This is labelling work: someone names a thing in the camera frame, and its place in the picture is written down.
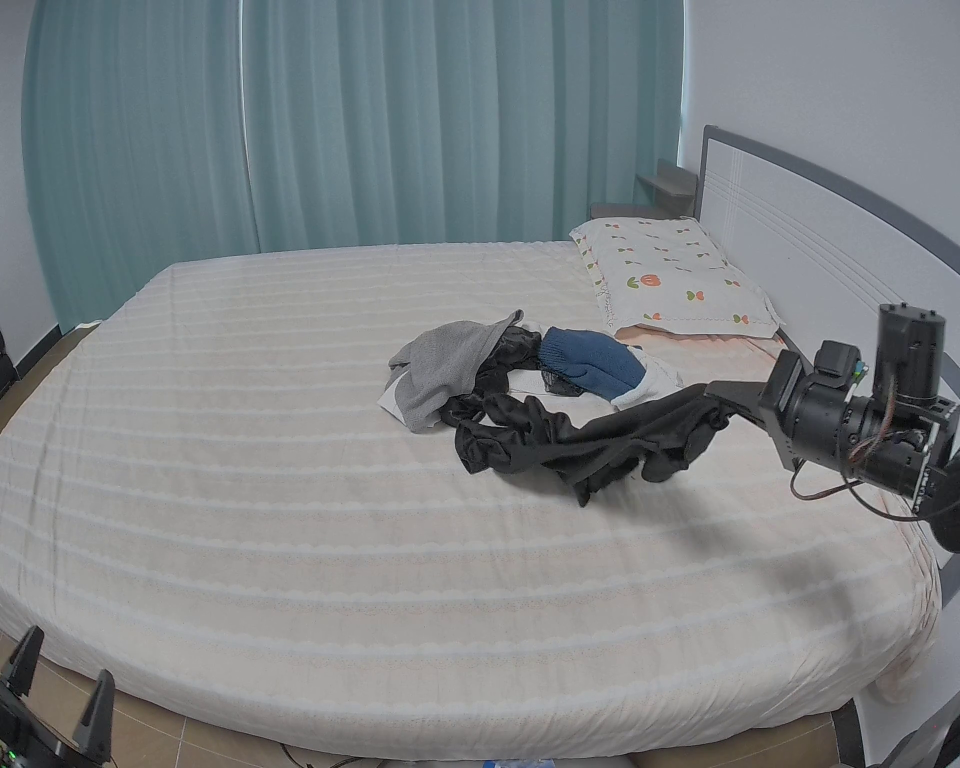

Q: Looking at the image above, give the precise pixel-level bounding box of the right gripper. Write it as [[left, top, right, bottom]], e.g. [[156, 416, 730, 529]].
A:
[[703, 348, 877, 474]]

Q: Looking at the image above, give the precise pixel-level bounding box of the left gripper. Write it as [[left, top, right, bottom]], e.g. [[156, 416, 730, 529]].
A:
[[0, 624, 117, 768]]

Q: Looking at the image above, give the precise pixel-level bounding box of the black garment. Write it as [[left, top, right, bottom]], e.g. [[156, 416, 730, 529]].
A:
[[453, 382, 734, 509]]

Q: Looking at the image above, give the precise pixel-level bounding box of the pile of clothes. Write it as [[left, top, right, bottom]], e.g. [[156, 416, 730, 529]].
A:
[[376, 309, 685, 436]]

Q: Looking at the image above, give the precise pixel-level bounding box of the bed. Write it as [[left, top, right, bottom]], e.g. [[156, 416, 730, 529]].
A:
[[0, 123, 960, 768]]

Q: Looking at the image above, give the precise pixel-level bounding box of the white printed pillow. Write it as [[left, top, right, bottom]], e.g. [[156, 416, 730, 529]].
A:
[[568, 215, 786, 339]]

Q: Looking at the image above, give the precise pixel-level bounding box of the grey bedside table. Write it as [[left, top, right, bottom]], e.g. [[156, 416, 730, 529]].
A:
[[589, 156, 700, 223]]

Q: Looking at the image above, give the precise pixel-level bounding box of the blue-green curtain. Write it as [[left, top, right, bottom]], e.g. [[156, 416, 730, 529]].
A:
[[21, 0, 260, 335], [241, 0, 687, 255]]

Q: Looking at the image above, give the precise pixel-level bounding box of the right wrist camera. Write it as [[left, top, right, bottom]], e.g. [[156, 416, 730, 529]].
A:
[[812, 339, 870, 394]]

